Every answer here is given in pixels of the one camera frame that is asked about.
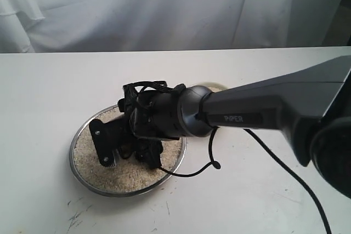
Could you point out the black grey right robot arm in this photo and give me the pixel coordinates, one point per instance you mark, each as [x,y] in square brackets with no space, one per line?
[310,107]

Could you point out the white backdrop curtain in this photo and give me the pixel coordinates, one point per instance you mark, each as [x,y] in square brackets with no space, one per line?
[38,26]

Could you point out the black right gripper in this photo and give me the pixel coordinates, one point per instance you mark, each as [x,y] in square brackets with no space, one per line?
[110,138]

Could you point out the white floral ceramic bowl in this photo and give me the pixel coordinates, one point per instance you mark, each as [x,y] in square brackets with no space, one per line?
[213,86]

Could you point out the round steel rice tray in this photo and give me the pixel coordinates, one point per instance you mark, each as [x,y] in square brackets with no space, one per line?
[127,178]

